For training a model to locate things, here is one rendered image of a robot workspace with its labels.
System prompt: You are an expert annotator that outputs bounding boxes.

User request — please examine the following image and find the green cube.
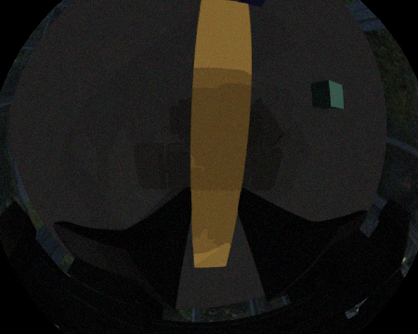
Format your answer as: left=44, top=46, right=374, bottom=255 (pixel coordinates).
left=310, top=79, right=344, bottom=109

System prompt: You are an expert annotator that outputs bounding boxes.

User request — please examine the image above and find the orange bar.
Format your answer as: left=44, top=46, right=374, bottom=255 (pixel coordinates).
left=190, top=0, right=253, bottom=268

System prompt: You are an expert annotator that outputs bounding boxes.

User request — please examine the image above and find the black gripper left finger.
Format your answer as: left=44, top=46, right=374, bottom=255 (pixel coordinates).
left=53, top=186, right=193, bottom=311

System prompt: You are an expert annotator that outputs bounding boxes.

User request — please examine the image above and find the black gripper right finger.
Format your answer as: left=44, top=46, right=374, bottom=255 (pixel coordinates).
left=238, top=188, right=368, bottom=302

